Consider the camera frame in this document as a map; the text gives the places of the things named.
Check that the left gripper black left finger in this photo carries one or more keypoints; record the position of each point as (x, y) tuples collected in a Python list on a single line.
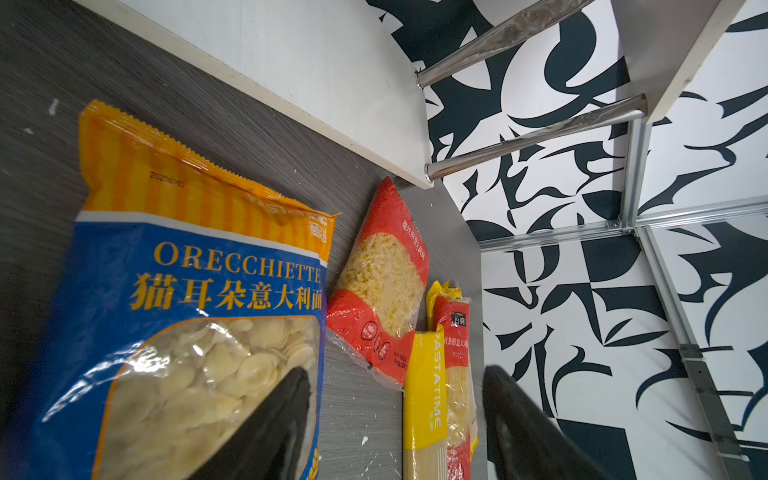
[(268, 444)]

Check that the aluminium frame post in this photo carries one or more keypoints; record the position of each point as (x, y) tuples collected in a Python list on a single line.
[(647, 349)]

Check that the blue orecchiette pasta bag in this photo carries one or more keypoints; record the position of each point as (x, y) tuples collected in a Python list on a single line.
[(189, 292)]

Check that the yellow Pastatime spaghetti pack front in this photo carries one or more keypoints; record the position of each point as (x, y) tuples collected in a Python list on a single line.
[(425, 409)]

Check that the red macaroni bag centre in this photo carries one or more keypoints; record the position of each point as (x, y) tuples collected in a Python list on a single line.
[(372, 313)]

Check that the white two-tier shelf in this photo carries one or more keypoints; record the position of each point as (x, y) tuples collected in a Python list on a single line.
[(330, 66)]

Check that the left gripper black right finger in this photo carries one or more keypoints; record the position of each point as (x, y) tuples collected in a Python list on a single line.
[(522, 442)]

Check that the red spaghetti pack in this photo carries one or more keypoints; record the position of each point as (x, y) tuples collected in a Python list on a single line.
[(448, 311)]

